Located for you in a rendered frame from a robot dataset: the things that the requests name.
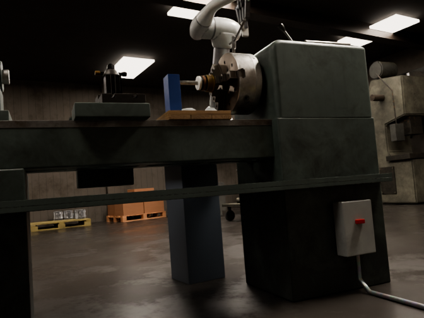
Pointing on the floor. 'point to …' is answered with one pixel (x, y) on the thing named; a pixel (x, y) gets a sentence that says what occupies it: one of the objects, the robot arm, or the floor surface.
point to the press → (398, 130)
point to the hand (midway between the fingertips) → (245, 29)
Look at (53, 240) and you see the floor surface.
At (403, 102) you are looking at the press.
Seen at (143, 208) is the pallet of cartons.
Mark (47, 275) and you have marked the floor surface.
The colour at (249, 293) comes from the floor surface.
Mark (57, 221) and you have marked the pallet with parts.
